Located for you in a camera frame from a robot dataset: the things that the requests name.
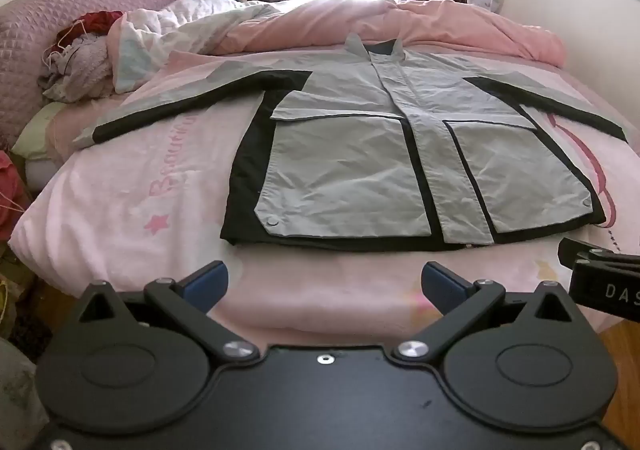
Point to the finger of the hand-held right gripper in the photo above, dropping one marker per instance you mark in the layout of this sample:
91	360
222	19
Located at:
580	249

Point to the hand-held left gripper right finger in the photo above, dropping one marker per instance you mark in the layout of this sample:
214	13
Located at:
442	286

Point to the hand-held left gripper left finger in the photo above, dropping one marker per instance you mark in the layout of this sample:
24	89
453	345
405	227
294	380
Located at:
206	281

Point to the grey and black jacket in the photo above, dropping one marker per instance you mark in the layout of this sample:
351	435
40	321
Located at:
345	170

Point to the grey clothes pile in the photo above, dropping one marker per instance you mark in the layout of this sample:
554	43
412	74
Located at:
80	70

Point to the pink printed bed sheet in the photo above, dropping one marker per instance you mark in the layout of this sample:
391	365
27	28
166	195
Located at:
150	230

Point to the red fabric bundle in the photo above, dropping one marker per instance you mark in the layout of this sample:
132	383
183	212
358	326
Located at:
11	195

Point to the grey bundle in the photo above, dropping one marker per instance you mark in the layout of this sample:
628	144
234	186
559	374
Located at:
17	390

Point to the light green pillow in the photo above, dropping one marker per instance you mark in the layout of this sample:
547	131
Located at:
37	130

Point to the white printed quilt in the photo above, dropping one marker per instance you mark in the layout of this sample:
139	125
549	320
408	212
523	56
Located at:
185	25

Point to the pink duvet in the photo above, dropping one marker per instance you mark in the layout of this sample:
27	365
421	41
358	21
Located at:
425	25

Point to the pink quilted headboard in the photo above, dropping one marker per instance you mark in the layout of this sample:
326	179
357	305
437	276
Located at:
30	25

